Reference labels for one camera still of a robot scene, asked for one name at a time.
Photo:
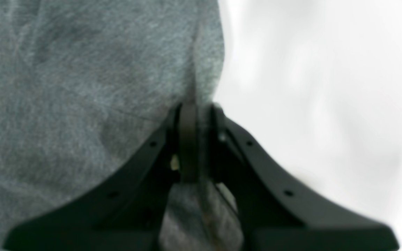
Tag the grey t-shirt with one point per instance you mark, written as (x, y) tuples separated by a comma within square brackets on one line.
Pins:
[(83, 85)]

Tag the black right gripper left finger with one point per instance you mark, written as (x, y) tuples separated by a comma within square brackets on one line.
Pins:
[(125, 212)]

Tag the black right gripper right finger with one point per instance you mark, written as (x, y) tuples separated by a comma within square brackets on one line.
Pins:
[(277, 212)]

